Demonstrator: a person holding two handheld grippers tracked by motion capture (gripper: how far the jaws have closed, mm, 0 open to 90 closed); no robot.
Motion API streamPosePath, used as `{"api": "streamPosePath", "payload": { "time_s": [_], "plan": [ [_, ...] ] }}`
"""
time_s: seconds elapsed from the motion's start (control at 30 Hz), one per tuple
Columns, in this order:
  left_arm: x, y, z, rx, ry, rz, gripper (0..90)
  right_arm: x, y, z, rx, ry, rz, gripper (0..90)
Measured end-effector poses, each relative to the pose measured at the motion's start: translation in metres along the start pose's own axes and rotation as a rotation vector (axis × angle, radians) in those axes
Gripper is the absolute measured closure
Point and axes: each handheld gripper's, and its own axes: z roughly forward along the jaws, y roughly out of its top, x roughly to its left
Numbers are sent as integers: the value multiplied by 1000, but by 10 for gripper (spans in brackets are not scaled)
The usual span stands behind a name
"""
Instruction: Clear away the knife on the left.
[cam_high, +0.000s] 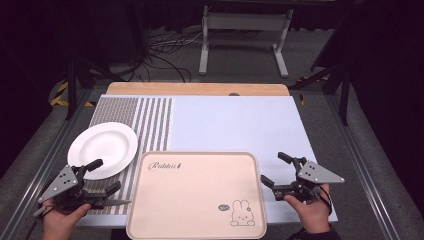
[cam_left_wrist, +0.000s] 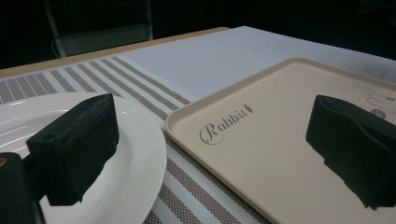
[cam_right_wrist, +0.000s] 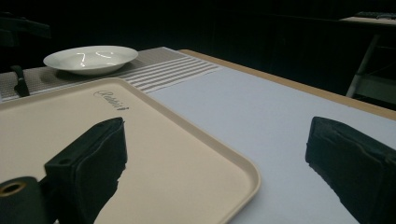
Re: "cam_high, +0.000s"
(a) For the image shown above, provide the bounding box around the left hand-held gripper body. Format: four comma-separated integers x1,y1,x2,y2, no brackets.
33,164,109,213

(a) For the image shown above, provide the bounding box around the white table mat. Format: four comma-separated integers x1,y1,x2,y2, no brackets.
75,94,339,228

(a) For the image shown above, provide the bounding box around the pink tray with rabbit print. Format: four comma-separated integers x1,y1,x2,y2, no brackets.
125,150,268,240

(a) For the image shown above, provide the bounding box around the person's left hand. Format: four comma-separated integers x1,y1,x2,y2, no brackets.
41,198,92,240

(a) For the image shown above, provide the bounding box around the grey pointed blade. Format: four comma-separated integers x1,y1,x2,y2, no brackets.
99,198,132,207

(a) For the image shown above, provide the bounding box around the yellow black floor tape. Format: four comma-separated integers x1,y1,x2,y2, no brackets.
49,81,96,109

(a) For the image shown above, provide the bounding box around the black metal stand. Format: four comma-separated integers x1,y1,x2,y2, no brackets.
288,13,355,127
64,58,128,121

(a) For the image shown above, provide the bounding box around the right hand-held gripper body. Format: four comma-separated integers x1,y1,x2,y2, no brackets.
272,156,346,203

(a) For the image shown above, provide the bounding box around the wooden table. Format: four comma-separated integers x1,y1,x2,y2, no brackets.
105,81,291,98

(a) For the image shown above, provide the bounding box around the grey striped placemat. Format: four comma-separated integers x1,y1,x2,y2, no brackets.
78,96,174,216

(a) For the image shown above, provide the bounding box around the white round plate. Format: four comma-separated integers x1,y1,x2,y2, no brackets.
67,121,139,181

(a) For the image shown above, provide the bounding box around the person's right hand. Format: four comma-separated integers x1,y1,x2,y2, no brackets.
283,183,332,235

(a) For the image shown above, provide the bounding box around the bundle of black cables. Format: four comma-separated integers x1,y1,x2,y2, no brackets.
133,28,205,83

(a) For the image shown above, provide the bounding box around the black wrist strap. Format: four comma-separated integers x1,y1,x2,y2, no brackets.
318,184,334,216

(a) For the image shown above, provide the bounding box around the white metal stand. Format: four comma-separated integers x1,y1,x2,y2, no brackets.
198,4,295,79

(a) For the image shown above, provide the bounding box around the metal floor rail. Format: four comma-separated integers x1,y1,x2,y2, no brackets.
328,94,401,240
0,88,94,240

